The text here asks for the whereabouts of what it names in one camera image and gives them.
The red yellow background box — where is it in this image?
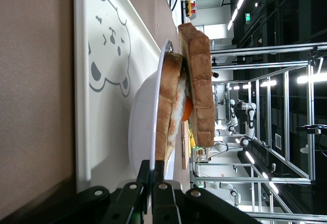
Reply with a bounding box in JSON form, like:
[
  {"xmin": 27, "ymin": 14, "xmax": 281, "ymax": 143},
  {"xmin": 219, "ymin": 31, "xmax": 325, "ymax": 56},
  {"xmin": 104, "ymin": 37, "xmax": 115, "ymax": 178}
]
[{"xmin": 183, "ymin": 0, "xmax": 198, "ymax": 18}]

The fried egg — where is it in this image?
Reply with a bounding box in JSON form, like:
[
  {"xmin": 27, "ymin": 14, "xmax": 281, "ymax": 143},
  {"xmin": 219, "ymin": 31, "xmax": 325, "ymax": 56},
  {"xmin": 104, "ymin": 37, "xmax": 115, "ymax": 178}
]
[{"xmin": 167, "ymin": 70, "xmax": 194, "ymax": 143}]

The cream bear print tray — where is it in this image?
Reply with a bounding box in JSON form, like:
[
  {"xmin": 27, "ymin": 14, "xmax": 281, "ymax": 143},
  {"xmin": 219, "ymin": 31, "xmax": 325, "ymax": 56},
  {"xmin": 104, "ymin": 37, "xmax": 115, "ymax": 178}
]
[{"xmin": 73, "ymin": 0, "xmax": 164, "ymax": 194}]

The brown toast bread slice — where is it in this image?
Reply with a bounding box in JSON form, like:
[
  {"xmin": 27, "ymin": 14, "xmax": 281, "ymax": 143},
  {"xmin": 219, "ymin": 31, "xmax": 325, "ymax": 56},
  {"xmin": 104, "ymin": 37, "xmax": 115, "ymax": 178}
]
[
  {"xmin": 178, "ymin": 22, "xmax": 216, "ymax": 148},
  {"xmin": 155, "ymin": 52, "xmax": 184, "ymax": 168}
]

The aluminium cage frame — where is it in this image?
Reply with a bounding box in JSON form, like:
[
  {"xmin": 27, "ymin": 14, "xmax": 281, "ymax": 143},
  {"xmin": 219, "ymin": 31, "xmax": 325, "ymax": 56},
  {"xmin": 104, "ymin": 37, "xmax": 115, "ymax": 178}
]
[{"xmin": 190, "ymin": 42, "xmax": 327, "ymax": 224}]

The white round plate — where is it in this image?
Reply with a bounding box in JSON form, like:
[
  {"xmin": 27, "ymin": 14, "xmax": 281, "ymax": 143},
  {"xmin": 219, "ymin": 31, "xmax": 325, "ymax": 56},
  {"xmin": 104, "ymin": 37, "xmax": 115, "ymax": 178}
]
[{"xmin": 128, "ymin": 39, "xmax": 174, "ymax": 181}]

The wooden cutting board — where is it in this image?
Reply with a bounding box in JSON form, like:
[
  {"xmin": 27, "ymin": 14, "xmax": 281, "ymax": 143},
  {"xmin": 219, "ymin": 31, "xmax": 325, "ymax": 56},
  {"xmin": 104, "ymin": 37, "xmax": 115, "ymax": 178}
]
[{"xmin": 180, "ymin": 120, "xmax": 190, "ymax": 170}]

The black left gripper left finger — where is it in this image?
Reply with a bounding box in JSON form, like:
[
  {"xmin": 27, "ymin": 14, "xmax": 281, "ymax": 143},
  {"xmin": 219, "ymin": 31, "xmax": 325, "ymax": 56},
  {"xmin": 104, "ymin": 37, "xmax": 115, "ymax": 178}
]
[{"xmin": 0, "ymin": 159, "xmax": 152, "ymax": 224}]

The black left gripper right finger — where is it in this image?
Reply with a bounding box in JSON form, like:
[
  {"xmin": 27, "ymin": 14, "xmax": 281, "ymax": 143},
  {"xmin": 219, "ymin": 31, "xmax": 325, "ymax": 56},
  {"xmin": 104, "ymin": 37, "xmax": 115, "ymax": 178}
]
[{"xmin": 152, "ymin": 159, "xmax": 261, "ymax": 224}]

